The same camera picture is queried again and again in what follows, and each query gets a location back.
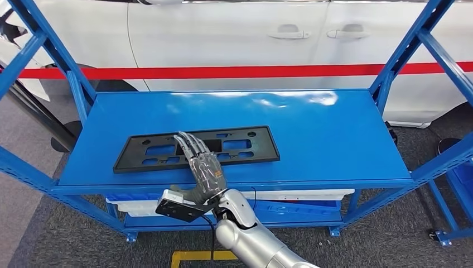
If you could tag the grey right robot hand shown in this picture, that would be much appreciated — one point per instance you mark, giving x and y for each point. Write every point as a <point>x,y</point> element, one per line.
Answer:
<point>208,177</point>

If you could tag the black plastic plate frame part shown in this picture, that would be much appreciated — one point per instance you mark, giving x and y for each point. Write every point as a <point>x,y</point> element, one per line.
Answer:
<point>266,148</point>

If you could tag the blue metal shelf rack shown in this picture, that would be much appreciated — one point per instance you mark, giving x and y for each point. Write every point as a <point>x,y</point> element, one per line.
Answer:
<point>314,148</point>
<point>458,235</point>

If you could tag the blue plastic crate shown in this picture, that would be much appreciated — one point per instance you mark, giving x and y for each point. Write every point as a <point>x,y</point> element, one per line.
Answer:
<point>465,181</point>
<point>295,209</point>
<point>129,196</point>

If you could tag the red barrier belt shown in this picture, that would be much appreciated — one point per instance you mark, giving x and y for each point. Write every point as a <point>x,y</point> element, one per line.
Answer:
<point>221,72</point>

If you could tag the white car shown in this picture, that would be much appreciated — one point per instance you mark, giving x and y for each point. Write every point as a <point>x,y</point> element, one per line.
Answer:
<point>221,37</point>

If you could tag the dark belt stanchion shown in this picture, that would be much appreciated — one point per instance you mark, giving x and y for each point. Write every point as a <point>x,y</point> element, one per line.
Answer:
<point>61,142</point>

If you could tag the black round stanchion base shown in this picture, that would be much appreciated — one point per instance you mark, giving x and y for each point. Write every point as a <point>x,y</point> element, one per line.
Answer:
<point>449,146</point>

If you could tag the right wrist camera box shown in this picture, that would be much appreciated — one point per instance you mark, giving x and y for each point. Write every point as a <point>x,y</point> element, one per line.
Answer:
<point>177,211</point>

